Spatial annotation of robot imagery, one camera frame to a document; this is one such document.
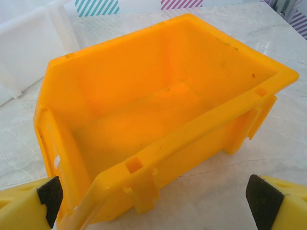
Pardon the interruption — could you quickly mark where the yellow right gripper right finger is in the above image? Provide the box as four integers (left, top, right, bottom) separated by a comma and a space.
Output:
246, 174, 307, 230

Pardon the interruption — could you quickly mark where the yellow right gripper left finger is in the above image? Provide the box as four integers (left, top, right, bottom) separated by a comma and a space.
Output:
0, 176, 64, 230

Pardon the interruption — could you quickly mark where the white plastic bin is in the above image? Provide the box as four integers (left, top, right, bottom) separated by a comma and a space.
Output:
0, 0, 81, 107

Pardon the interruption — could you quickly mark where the yellow plastic bin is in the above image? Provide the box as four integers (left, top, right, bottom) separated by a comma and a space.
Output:
33, 13, 300, 230

